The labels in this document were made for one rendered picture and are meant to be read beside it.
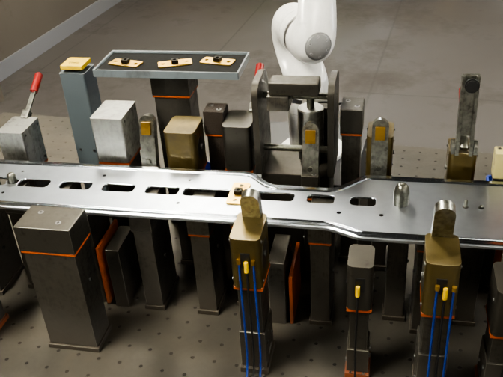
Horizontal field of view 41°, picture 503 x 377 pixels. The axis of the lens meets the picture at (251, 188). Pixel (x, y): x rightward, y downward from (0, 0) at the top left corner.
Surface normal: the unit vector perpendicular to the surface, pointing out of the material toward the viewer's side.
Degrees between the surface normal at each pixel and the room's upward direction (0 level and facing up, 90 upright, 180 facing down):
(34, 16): 90
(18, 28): 90
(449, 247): 0
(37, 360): 0
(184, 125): 0
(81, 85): 90
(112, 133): 90
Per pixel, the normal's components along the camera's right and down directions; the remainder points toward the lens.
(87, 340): -0.19, 0.53
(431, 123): -0.06, -0.85
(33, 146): 0.98, 0.05
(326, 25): 0.44, 0.07
